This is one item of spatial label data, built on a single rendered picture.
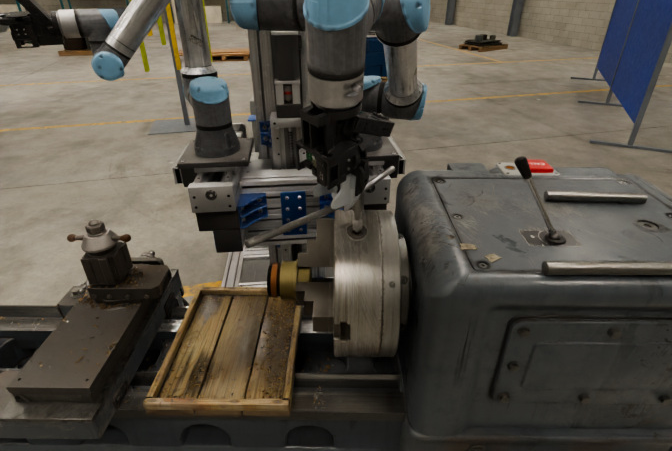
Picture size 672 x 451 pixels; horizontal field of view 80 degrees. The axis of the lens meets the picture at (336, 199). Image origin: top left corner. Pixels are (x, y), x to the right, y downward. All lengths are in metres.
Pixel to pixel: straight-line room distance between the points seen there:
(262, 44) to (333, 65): 0.96
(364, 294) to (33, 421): 0.69
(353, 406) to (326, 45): 0.73
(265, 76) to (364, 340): 0.99
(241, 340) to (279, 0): 0.78
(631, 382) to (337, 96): 0.74
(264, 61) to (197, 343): 0.92
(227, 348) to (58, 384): 0.34
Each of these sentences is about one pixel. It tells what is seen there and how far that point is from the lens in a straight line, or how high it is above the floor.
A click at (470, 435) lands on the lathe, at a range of 0.96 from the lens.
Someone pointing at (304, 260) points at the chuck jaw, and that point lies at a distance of 0.88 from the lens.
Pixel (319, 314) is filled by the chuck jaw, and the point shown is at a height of 1.10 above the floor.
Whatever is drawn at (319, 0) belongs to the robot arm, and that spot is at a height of 1.64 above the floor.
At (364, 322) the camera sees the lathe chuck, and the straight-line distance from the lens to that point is 0.77.
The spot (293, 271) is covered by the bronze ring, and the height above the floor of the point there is 1.12.
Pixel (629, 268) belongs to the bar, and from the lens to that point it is 0.77.
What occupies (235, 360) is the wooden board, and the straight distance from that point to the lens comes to 1.03.
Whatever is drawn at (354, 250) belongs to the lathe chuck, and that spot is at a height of 1.22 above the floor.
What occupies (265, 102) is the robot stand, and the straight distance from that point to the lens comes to 1.50.
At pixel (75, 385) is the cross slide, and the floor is 0.97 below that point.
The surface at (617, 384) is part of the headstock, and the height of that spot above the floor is 1.02.
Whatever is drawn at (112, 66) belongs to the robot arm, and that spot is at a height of 1.46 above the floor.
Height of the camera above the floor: 1.66
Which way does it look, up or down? 28 degrees down
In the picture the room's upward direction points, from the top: straight up
